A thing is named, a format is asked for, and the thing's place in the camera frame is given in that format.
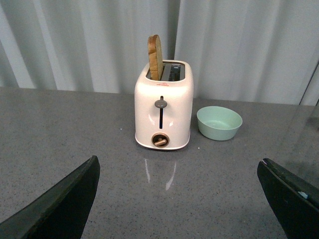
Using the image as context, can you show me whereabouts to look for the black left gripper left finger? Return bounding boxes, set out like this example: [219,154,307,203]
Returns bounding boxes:
[0,156,100,239]

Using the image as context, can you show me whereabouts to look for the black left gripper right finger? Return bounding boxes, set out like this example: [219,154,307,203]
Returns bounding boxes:
[257,158,319,239]

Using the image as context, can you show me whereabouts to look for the green bowl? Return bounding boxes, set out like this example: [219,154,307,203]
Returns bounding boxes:
[196,106,243,141]

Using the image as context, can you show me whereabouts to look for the white toaster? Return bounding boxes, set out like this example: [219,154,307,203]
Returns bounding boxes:
[134,60,194,150]

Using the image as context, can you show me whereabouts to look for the toast slice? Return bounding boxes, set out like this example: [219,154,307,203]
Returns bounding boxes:
[148,34,163,81]

